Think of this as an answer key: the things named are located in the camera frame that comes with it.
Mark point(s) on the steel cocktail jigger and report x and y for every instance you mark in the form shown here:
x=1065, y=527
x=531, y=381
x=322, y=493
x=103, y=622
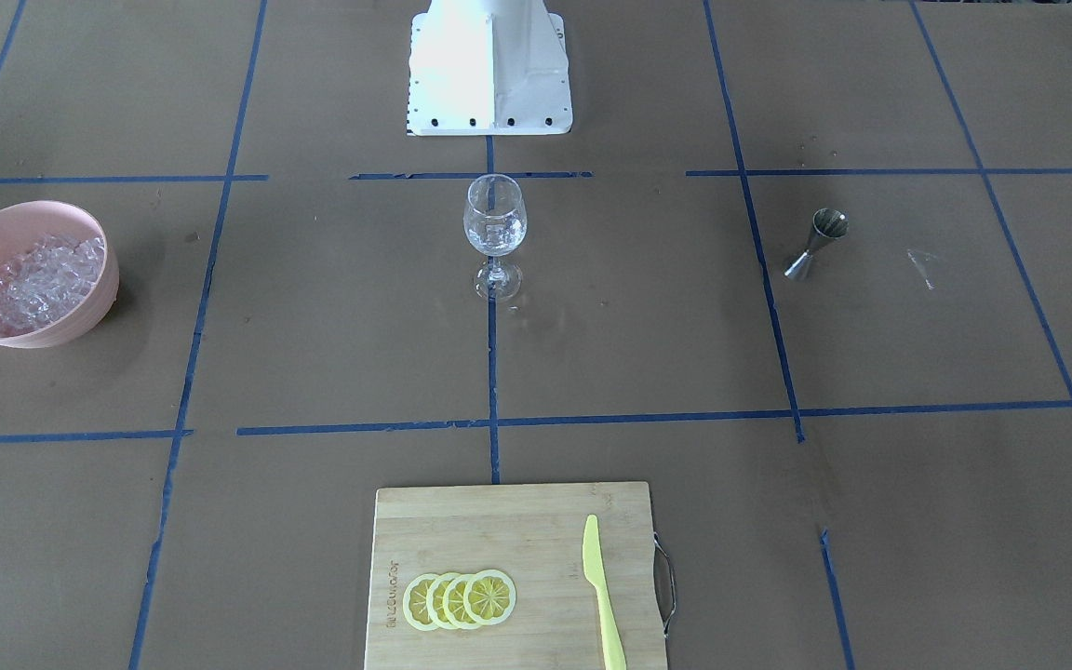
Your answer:
x=827, y=226

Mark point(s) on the clear wine glass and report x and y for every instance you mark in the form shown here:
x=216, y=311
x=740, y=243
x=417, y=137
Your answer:
x=494, y=196

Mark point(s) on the clear ice cube pile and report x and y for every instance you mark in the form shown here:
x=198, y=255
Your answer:
x=48, y=281

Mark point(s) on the bamboo cutting board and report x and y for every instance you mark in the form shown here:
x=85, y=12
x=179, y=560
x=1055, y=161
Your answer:
x=534, y=534

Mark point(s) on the yellow plastic knife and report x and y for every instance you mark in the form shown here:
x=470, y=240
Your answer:
x=612, y=650

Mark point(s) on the pink plastic bowl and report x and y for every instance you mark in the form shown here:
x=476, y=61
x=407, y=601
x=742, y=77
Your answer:
x=24, y=224

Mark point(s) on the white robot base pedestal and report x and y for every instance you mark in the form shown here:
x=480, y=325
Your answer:
x=488, y=68

